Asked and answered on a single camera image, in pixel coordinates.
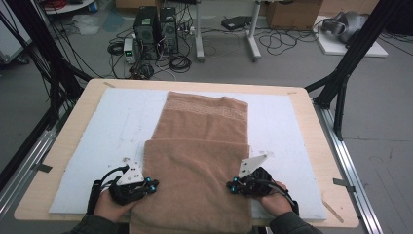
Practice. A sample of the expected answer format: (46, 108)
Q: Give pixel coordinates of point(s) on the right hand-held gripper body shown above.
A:
(250, 165)

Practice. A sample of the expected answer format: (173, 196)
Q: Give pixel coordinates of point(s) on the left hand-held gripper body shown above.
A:
(130, 177)

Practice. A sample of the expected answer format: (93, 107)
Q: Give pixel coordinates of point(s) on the brown towel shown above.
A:
(195, 156)

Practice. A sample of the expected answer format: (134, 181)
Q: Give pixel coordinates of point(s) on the person's left hand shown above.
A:
(108, 208)

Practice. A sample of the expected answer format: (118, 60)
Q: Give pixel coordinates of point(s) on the person's right hand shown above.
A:
(277, 203)

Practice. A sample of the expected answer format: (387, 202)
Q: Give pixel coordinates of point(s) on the white foam mat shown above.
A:
(123, 123)

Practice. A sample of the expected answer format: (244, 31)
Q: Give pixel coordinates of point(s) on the black tape piece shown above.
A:
(44, 167)

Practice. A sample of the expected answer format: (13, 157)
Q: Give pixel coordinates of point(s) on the grey tape piece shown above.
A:
(342, 183)

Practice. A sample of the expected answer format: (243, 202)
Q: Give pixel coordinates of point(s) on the thin wooden stick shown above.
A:
(334, 213)

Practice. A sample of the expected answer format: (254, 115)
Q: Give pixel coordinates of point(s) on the white power supply unit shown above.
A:
(130, 50)

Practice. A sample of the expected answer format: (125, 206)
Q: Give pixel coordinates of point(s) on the flat black device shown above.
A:
(235, 22)

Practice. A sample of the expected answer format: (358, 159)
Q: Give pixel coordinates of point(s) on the white floor board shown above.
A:
(334, 48)

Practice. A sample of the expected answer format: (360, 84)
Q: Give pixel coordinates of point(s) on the large black computer tower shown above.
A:
(146, 29)

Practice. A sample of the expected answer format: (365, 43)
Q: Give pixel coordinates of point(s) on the slim black computer tower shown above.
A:
(169, 29)

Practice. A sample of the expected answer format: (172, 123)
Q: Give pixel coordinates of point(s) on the large cardboard box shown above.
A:
(292, 14)

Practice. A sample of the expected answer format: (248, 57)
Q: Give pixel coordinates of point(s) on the clear plastic sheet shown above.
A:
(86, 24)

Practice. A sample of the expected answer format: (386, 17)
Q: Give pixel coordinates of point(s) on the grey bag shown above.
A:
(347, 24)

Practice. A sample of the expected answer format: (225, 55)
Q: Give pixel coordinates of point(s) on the white round table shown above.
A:
(68, 7)

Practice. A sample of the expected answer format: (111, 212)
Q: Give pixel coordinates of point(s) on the aluminium rail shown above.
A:
(352, 175)
(22, 169)

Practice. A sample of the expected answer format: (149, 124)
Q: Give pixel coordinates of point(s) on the white desk frame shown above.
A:
(199, 32)

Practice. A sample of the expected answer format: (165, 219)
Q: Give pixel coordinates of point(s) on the black metal frame strut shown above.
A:
(48, 48)
(357, 48)

